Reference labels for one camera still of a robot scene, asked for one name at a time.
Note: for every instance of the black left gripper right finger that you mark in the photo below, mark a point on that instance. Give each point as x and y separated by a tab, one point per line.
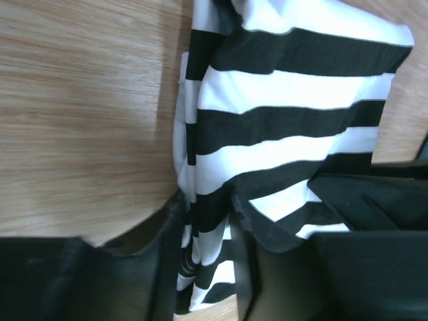
331	276

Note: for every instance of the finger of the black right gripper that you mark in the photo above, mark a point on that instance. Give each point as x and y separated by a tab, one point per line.
392	197

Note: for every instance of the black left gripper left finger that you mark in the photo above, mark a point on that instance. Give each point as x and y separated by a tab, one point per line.
130	277

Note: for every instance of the black white striped tank top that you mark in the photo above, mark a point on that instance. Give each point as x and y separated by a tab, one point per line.
270	94

